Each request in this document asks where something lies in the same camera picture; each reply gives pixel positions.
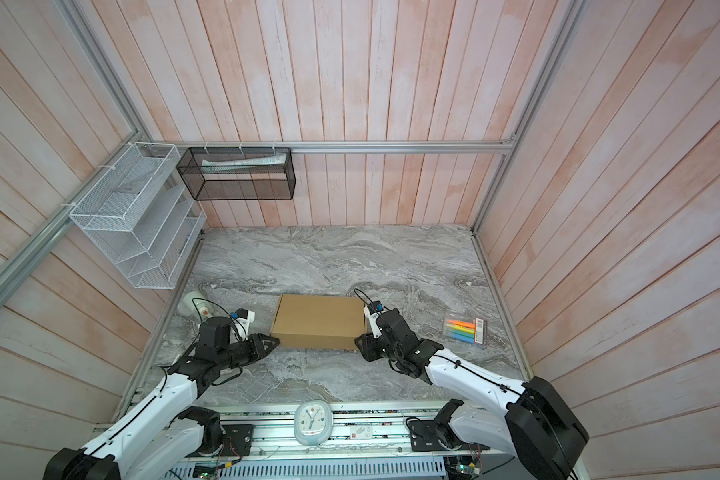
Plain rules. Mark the pack of coloured markers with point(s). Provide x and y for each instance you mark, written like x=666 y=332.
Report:
x=468 y=331

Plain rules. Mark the small white label card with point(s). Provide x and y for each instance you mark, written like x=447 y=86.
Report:
x=361 y=432

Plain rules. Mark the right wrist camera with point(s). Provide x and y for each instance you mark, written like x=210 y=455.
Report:
x=372 y=312

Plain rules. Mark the white paper in basket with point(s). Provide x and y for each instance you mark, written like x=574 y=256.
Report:
x=259 y=165

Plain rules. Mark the aluminium front rail frame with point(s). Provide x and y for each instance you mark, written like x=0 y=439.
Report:
x=274 y=440

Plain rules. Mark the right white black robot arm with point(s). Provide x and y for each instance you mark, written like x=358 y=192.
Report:
x=528 y=420

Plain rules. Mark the pale blue alarm clock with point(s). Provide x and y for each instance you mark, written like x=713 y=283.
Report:
x=313 y=423

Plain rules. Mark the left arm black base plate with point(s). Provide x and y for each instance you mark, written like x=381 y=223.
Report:
x=232 y=440

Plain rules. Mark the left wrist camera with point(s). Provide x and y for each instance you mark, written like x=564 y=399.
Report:
x=241 y=322

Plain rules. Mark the white wire mesh shelf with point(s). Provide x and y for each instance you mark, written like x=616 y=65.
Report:
x=146 y=225

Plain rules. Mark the black mesh wall basket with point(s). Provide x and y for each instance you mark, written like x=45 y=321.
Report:
x=234 y=187

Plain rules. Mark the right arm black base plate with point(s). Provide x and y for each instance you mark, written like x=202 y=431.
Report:
x=431 y=436

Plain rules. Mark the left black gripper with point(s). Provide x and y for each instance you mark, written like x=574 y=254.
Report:
x=258 y=345

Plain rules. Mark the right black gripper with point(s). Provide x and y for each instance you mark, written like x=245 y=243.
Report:
x=367 y=346

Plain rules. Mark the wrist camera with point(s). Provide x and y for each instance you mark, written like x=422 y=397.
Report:
x=241 y=322
x=372 y=312

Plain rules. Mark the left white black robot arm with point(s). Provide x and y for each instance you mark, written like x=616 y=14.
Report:
x=166 y=426

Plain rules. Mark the brown cardboard box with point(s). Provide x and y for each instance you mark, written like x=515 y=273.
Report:
x=319 y=322

